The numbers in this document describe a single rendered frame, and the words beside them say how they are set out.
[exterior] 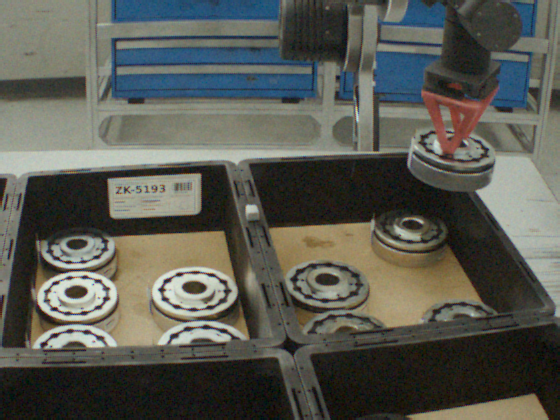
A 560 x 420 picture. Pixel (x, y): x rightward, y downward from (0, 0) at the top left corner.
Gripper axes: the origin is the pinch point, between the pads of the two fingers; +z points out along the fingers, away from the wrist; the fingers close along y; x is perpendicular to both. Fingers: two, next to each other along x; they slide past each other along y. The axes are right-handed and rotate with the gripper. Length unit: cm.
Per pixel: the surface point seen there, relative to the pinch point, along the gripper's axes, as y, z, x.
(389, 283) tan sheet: -0.8, 21.4, 5.4
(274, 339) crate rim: -29.7, 11.7, 5.8
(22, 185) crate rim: -21, 12, 49
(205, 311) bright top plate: -21.8, 18.7, 18.9
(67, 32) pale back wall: 177, 75, 234
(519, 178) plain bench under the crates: 66, 34, 4
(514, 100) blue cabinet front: 204, 68, 36
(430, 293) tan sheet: -0.1, 21.2, -0.2
